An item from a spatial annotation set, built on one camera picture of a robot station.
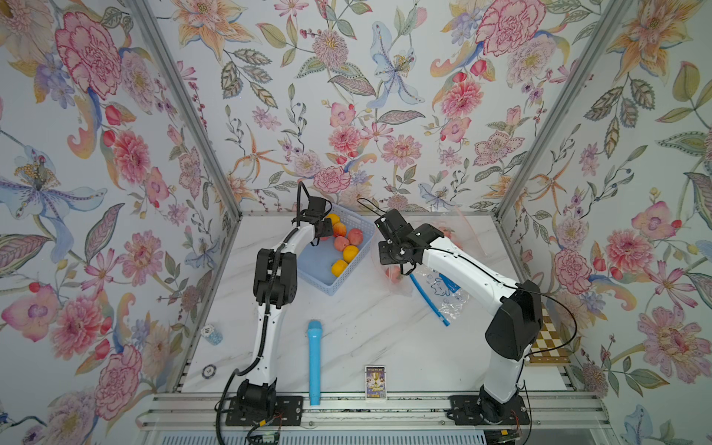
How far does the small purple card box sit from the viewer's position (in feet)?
2.52

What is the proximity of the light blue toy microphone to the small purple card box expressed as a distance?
0.14 meters

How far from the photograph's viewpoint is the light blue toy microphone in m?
0.78
